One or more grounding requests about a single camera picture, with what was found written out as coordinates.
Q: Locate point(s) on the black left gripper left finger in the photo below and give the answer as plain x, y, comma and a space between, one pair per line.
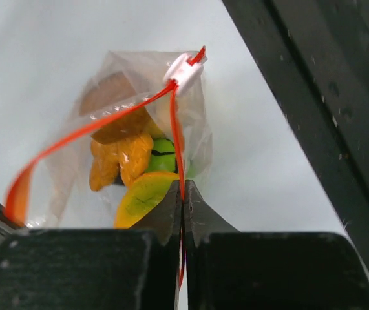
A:
136, 268

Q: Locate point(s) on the orange ginger root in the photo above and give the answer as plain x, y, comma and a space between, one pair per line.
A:
127, 158

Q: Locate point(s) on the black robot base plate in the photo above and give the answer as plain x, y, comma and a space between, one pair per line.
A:
314, 56

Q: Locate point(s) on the clear zip bag orange zipper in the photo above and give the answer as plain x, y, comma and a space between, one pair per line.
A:
52, 190

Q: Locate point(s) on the peach fruit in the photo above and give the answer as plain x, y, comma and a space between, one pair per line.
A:
109, 96

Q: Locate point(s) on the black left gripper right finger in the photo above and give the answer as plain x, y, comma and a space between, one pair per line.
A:
229, 269

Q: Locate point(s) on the green watermelon ball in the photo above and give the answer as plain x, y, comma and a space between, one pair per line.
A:
163, 157

